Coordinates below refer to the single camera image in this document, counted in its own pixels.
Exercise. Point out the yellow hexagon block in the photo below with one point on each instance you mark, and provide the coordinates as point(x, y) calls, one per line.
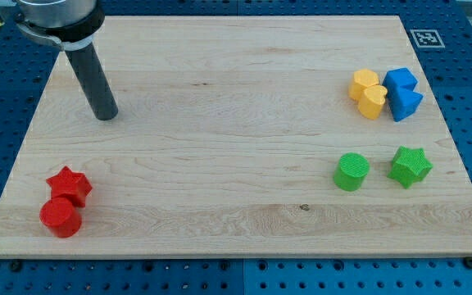
point(361, 80)

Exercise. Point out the blue cube block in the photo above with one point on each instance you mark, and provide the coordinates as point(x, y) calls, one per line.
point(400, 78)

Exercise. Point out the green cylinder block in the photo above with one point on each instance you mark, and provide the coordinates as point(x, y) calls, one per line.
point(351, 171)

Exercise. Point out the red cylinder block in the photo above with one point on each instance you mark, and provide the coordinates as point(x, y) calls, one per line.
point(60, 217)

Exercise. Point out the yellow heart block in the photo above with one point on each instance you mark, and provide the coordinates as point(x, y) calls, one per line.
point(372, 101)

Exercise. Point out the light wooden board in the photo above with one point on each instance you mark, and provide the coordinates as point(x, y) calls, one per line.
point(226, 141)

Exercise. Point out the white fiducial marker tag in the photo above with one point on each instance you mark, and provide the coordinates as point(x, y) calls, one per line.
point(427, 38)

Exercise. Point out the blue triangle block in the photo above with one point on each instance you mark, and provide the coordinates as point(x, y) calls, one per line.
point(403, 102)

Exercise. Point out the dark grey cylindrical probe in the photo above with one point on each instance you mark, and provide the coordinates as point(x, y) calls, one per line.
point(93, 81)

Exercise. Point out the green star block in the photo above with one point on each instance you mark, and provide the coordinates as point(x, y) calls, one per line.
point(409, 166)

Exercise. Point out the red star block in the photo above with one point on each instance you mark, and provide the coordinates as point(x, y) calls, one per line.
point(74, 186)

